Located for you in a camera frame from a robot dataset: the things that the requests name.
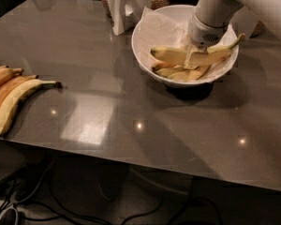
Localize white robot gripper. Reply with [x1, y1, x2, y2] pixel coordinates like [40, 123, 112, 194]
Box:
[184, 13, 228, 69]

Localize yellow banana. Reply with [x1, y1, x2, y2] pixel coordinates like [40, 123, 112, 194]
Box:
[155, 66, 209, 83]
[0, 79, 62, 136]
[150, 33, 245, 67]

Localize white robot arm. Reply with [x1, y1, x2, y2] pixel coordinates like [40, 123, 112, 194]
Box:
[188, 0, 281, 48]

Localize white ceramic bowl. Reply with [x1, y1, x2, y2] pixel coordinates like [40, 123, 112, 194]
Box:
[130, 4, 240, 88]

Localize small banana behind in bowl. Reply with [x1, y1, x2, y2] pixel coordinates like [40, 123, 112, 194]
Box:
[152, 61, 174, 72]

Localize white paper bowl liner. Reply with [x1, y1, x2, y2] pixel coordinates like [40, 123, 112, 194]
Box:
[138, 7, 238, 83]

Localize far left banana on table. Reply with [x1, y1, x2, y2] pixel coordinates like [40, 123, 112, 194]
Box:
[0, 67, 23, 86]

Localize yellow banana on table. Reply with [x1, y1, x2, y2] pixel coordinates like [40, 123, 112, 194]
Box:
[0, 79, 62, 136]

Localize orange-brown banana on table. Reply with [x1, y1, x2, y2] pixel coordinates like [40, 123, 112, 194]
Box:
[0, 75, 37, 105]

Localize bread roll on right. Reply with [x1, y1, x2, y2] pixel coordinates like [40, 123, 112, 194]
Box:
[251, 21, 264, 38]

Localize white folded cardboard stand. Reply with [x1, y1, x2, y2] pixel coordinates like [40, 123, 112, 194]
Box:
[107, 0, 151, 36]

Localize black cable on floor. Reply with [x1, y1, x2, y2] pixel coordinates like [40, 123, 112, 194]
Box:
[0, 159, 224, 225]

